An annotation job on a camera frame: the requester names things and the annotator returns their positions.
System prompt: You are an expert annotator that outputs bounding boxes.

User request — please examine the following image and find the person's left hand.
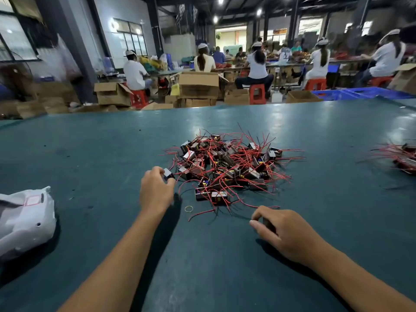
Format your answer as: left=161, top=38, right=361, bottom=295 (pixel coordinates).
left=140, top=166, right=176, bottom=217

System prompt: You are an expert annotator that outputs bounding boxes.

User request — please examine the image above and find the person's right hand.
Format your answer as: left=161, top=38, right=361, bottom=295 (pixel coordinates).
left=250, top=205, right=332, bottom=269

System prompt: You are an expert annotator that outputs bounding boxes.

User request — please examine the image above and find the central pile of wired modules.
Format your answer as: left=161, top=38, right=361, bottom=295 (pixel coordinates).
left=166, top=131, right=305, bottom=221

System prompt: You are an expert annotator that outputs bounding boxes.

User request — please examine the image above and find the person's left forearm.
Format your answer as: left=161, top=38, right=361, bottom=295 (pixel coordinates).
left=58, top=210, right=167, bottom=312

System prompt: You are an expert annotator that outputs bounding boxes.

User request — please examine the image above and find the person's right forearm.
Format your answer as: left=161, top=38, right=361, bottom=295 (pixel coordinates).
left=311, top=247, right=416, bottom=312

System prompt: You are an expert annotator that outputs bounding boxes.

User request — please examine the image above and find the red plastic stool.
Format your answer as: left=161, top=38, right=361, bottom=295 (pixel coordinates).
left=305, top=78, right=328, bottom=91
left=369, top=76, right=394, bottom=88
left=249, top=84, right=267, bottom=104
left=130, top=89, right=149, bottom=109

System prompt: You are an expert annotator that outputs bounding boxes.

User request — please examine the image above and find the open cardboard box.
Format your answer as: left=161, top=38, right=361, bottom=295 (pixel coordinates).
left=94, top=81, right=134, bottom=107

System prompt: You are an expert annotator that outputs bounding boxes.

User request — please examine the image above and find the large closed cardboard box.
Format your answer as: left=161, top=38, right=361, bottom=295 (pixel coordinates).
left=179, top=72, right=221, bottom=99

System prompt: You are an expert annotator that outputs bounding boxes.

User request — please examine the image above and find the low cardboard box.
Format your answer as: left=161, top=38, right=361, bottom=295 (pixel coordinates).
left=224, top=88, right=251, bottom=106

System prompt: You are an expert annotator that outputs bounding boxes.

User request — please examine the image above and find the white plastic shell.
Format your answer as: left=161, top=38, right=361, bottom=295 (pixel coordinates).
left=0, top=186, right=57, bottom=260

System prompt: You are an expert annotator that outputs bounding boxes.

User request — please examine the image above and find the shallow cardboard box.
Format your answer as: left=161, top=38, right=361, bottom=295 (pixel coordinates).
left=286, top=90, right=322, bottom=103

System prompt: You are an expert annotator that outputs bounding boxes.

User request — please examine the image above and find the blue plastic crate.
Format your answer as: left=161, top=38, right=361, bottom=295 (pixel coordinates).
left=311, top=89, right=358, bottom=101
left=341, top=86, right=416, bottom=100

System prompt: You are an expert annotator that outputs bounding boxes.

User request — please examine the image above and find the black standing fan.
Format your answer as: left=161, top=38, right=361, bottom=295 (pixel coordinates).
left=0, top=62, right=33, bottom=101

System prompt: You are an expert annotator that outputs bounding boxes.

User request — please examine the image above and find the tilted cardboard box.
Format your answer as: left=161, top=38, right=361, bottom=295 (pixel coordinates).
left=388, top=63, right=416, bottom=96

